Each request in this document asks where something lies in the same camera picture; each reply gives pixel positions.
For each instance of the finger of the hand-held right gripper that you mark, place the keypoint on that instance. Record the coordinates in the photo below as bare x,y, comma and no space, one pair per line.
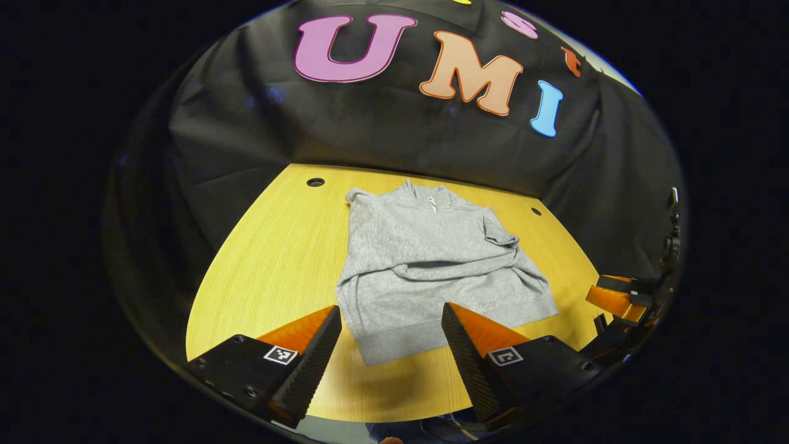
613,301

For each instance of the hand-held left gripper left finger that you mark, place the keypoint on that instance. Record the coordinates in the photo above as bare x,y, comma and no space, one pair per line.
314,364

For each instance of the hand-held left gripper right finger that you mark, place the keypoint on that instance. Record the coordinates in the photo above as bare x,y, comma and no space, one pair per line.
465,364

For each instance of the grey zip-neck sweatshirt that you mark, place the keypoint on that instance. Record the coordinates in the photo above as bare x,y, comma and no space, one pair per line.
431,271

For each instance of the person's dark blue trousers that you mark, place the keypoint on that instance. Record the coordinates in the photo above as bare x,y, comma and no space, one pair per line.
425,430

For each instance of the black backdrop cloth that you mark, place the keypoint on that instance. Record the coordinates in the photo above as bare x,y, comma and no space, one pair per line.
370,129

